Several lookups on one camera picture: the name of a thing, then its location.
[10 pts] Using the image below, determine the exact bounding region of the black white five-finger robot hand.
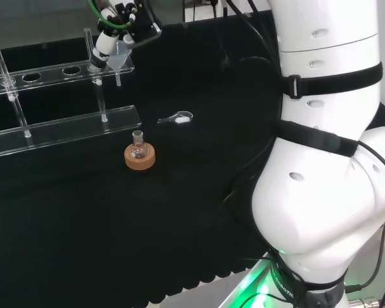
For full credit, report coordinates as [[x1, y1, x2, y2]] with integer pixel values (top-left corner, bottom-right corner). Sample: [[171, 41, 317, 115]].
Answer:
[[89, 0, 163, 70]]

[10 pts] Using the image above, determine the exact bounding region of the clear plastic funnel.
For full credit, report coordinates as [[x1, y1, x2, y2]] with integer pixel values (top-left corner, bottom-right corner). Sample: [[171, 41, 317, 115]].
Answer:
[[110, 39, 133, 88]]

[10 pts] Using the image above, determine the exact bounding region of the clear acrylic funnel stand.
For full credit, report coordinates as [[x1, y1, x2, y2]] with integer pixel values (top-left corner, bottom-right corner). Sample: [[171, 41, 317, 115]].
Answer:
[[0, 28, 142, 158]]

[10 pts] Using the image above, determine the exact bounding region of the small round-bottom glass flask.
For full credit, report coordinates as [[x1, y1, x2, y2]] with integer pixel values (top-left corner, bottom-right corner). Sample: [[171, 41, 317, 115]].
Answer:
[[130, 130, 147, 160]]

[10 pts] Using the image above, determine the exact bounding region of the black cloth bench cover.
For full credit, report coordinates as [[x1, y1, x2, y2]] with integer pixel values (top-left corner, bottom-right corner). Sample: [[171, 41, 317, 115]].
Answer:
[[0, 15, 285, 305]]

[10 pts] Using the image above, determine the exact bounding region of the green cable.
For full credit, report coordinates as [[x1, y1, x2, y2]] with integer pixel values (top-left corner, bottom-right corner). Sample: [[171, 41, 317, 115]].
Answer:
[[88, 0, 133, 27]]

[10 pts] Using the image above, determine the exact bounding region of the cork ring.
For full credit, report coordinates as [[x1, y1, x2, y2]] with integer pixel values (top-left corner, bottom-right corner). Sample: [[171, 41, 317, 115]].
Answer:
[[124, 142, 157, 173]]

